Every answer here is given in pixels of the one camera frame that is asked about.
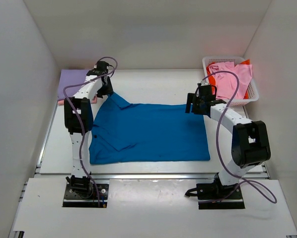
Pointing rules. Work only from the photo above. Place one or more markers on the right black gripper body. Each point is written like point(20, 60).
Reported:
point(197, 103)

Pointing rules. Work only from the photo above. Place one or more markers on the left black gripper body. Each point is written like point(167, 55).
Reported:
point(109, 82)

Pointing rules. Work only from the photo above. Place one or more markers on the blue polo t-shirt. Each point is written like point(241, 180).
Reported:
point(125, 132)

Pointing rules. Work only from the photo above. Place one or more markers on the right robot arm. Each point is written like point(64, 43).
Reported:
point(250, 144)

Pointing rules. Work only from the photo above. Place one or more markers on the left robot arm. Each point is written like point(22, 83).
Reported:
point(79, 121)

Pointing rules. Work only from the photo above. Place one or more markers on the folded salmon pink t-shirt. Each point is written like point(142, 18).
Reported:
point(61, 100)

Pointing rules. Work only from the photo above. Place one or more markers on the orange t-shirt in basket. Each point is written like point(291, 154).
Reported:
point(210, 79)

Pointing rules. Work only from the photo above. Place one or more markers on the pink t-shirt in basket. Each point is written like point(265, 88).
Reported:
point(230, 77)

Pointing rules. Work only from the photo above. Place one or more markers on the white plastic laundry basket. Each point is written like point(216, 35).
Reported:
point(251, 94)

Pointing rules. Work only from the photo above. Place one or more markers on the folded purple t-shirt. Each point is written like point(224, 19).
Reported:
point(70, 77)

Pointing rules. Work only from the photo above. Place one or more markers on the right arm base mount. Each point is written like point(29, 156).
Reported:
point(215, 196)

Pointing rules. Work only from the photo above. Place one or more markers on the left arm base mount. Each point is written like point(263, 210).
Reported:
point(81, 193)

